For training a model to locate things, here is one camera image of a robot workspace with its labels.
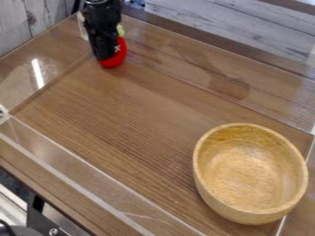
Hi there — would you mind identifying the black table leg frame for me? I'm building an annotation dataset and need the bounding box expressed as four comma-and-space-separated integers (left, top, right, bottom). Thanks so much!
26, 194, 71, 236

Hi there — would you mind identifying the oval wooden bowl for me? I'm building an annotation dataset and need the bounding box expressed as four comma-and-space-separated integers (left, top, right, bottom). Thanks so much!
193, 123, 309, 225

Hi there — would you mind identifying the black cable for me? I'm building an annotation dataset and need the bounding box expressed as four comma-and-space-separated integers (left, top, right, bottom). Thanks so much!
0, 219, 16, 236

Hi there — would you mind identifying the red plush strawberry toy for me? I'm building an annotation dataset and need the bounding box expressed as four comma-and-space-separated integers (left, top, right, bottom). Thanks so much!
99, 25, 129, 68

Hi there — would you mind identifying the clear acrylic front wall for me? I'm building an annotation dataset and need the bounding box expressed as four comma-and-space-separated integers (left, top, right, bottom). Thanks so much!
0, 105, 201, 236

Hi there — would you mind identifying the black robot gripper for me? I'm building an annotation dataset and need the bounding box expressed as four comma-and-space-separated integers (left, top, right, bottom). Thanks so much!
83, 0, 122, 61

